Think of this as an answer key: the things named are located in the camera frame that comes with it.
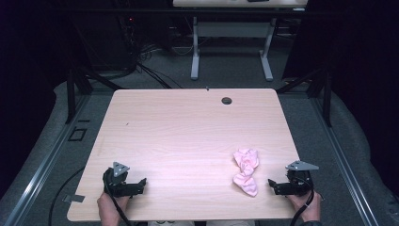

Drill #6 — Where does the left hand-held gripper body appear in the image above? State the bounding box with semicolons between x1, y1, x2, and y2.
103;161;141;199

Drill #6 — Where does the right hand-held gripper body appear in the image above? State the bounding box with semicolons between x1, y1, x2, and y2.
278;160;320;198

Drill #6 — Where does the pink sock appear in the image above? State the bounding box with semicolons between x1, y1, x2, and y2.
232;148;261;198

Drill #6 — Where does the person's left hand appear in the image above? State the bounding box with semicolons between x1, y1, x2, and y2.
96;191;131;219

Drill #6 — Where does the person's right hand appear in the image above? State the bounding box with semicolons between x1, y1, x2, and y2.
286;191;323;223

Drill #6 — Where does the grey tape piece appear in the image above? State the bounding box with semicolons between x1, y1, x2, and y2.
61;194;87;203

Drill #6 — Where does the black tape square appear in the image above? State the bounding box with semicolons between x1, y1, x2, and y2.
67;126;88;142

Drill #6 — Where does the black metal stand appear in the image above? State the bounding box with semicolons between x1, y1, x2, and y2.
276;67;333;128
65;66;125;125

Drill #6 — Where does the white desk with metal legs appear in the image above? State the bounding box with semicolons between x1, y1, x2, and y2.
172;0;309;82

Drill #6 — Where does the black cable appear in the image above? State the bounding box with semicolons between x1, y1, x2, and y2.
104;183;135;226
289;180;315;226
47;166;87;226

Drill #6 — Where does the aluminium floor rail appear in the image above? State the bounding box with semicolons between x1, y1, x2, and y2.
2;93;92;226
310;97;381;226

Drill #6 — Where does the bundle of black cables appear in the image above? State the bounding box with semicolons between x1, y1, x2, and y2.
120;15;184;90

